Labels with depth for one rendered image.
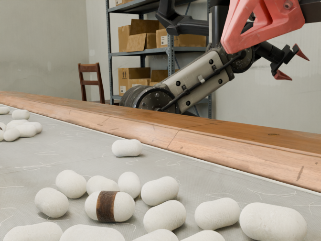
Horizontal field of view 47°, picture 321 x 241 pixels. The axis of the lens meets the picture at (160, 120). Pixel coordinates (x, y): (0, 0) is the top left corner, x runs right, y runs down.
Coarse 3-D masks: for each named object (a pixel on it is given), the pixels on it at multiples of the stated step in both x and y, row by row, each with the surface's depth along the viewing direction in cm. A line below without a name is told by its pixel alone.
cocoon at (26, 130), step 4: (16, 128) 57; (20, 128) 57; (24, 128) 57; (28, 128) 56; (32, 128) 57; (20, 132) 56; (24, 132) 56; (28, 132) 56; (32, 132) 57; (20, 136) 57; (24, 136) 57; (28, 136) 57; (32, 136) 57
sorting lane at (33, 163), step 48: (0, 144) 52; (48, 144) 51; (96, 144) 50; (144, 144) 49; (0, 192) 32; (192, 192) 30; (240, 192) 30; (288, 192) 30; (0, 240) 23; (240, 240) 22
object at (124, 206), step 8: (96, 192) 25; (120, 192) 25; (88, 200) 25; (96, 200) 24; (120, 200) 24; (128, 200) 24; (88, 208) 24; (120, 208) 24; (128, 208) 24; (96, 216) 24; (120, 216) 24; (128, 216) 24
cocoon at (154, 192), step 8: (168, 176) 29; (152, 184) 27; (160, 184) 27; (168, 184) 28; (176, 184) 28; (144, 192) 27; (152, 192) 27; (160, 192) 27; (168, 192) 27; (176, 192) 28; (144, 200) 27; (152, 200) 27; (160, 200) 27
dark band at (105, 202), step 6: (102, 192) 25; (108, 192) 25; (114, 192) 25; (102, 198) 24; (108, 198) 24; (114, 198) 24; (96, 204) 24; (102, 204) 24; (108, 204) 24; (96, 210) 24; (102, 210) 24; (108, 210) 24; (102, 216) 24; (108, 216) 24
